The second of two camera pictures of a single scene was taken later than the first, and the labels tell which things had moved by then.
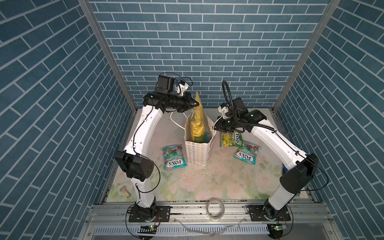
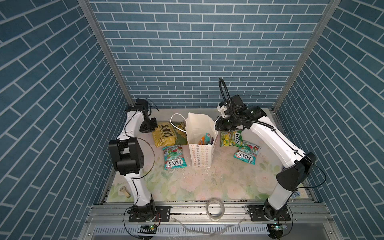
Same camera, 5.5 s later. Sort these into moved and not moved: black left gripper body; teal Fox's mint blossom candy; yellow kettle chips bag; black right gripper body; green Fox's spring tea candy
Moved: yellow kettle chips bag; black left gripper body
Not moved: teal Fox's mint blossom candy; green Fox's spring tea candy; black right gripper body
